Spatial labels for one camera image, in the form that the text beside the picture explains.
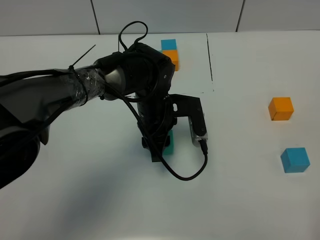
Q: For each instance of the green cube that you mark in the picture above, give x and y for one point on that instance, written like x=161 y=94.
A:
x=169 y=144

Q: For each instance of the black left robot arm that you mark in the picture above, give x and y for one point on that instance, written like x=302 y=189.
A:
x=31 y=100

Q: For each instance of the template blue cube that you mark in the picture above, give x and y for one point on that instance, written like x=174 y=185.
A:
x=168 y=44

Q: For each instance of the template orange cube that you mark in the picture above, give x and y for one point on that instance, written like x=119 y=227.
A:
x=174 y=56

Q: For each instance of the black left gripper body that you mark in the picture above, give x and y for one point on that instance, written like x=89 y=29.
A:
x=157 y=116

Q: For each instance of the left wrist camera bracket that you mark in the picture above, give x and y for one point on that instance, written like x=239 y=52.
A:
x=189 y=106

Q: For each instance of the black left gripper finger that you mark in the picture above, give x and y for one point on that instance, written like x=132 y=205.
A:
x=154 y=156

